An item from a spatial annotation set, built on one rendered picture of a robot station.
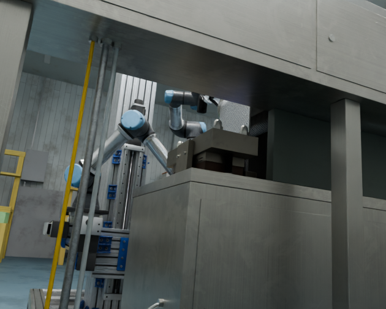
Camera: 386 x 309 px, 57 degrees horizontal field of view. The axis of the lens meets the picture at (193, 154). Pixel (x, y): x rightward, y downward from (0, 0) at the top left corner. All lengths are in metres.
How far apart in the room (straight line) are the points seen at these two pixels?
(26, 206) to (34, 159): 1.14
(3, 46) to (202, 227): 0.63
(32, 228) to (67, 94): 3.63
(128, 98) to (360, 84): 1.65
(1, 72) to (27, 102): 9.38
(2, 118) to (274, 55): 0.64
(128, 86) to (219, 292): 1.74
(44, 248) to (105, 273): 7.13
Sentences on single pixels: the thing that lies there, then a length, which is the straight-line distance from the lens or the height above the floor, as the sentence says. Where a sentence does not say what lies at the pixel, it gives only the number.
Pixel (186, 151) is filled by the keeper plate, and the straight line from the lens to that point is 1.16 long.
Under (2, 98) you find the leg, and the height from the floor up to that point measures 0.93.
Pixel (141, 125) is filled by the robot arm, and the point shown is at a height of 1.27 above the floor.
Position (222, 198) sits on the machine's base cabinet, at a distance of 1.02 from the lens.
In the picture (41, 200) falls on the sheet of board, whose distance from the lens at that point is 9.44.
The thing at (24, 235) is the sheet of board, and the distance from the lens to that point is 9.22.
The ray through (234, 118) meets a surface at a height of 1.17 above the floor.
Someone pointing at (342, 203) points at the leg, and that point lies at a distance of 1.06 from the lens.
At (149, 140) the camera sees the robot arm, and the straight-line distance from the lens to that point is 2.01.
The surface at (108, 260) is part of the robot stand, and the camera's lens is 2.08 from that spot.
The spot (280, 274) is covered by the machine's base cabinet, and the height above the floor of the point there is 0.62.
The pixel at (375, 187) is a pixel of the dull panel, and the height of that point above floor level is 0.94.
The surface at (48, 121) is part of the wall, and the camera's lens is 10.03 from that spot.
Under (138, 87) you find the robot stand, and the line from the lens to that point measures 2.49.
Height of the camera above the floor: 0.70
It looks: 13 degrees up
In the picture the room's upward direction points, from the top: 5 degrees clockwise
